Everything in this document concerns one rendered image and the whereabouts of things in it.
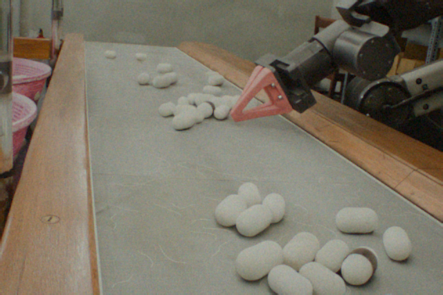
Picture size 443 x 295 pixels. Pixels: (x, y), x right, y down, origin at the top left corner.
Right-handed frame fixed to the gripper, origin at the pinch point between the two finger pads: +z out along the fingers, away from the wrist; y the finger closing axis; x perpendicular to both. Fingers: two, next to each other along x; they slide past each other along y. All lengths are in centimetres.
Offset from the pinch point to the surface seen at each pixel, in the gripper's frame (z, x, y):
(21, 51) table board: 35, -20, -99
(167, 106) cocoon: 7.1, -5.6, -3.5
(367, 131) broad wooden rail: -12.4, 9.1, 8.4
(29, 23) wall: 73, -28, -465
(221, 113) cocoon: 1.5, -0.3, -2.7
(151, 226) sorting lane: 13.2, -8.5, 29.5
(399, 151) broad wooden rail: -11.7, 8.6, 16.9
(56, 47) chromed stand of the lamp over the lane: 20, -18, -54
